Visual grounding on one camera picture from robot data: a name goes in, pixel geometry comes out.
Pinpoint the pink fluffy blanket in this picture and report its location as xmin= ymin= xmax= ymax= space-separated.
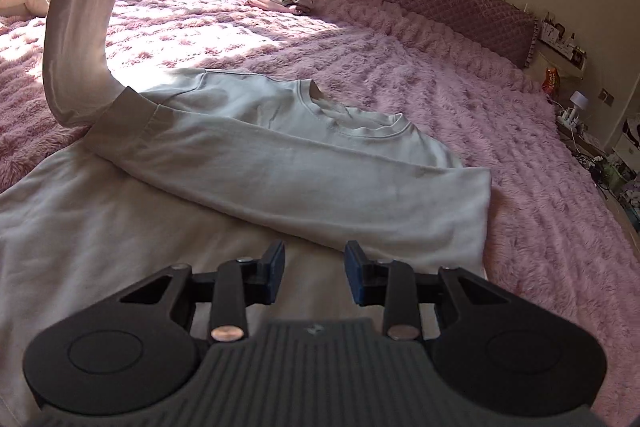
xmin=0 ymin=0 xmax=640 ymax=427

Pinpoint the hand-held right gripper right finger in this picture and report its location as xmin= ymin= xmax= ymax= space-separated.
xmin=345 ymin=241 xmax=506 ymax=339

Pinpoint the orange snack bag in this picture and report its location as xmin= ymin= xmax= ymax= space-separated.
xmin=542 ymin=66 xmax=562 ymax=96

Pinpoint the cluttered bedside wall shelf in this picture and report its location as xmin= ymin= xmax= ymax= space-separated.
xmin=539 ymin=11 xmax=589 ymax=78

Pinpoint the white power strip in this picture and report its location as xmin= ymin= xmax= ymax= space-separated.
xmin=556 ymin=107 xmax=584 ymax=131

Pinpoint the white printed sweatshirt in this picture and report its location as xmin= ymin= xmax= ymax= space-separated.
xmin=0 ymin=0 xmax=493 ymax=427

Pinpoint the white storage box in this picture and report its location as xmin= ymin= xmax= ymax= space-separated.
xmin=614 ymin=119 xmax=640 ymax=174

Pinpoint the pink folded garment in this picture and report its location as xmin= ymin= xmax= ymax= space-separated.
xmin=245 ymin=0 xmax=296 ymax=14

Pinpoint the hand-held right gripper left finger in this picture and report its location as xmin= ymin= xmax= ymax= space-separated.
xmin=119 ymin=241 xmax=286 ymax=342

